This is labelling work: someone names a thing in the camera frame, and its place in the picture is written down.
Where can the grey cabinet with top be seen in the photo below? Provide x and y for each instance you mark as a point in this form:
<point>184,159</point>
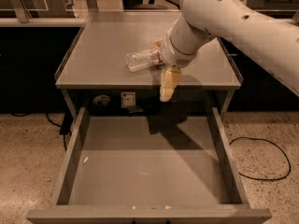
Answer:
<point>96,60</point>

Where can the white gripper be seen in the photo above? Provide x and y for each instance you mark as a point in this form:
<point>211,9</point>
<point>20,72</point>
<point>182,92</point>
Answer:
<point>172,55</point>

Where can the clear plastic water bottle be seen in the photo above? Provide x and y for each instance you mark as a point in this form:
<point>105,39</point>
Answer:
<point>143,59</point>

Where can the white wall outlet box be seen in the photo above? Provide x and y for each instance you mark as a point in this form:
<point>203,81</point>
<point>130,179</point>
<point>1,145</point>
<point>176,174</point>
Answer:
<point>127,99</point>

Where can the open grey top drawer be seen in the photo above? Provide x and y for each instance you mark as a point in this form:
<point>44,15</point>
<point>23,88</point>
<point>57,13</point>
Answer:
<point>167,169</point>

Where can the white horizontal rail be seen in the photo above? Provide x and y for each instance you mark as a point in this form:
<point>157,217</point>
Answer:
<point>44,22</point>

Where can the round grey wall socket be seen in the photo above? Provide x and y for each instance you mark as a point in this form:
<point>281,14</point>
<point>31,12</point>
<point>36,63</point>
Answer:
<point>102,100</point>

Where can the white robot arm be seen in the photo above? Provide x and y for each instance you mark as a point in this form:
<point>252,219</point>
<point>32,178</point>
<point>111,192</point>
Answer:
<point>272,44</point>

